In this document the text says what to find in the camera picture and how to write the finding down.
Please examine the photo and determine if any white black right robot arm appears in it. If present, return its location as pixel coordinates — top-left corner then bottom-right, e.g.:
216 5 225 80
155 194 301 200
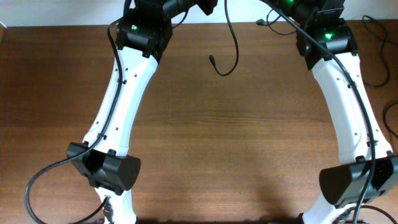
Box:
271 1 397 223

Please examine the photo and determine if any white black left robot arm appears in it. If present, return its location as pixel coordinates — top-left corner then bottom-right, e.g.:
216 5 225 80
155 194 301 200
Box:
67 0 217 223

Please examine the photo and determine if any black USB cable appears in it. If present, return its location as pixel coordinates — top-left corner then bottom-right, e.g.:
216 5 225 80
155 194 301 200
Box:
381 101 398 141
361 14 391 88
208 0 240 77

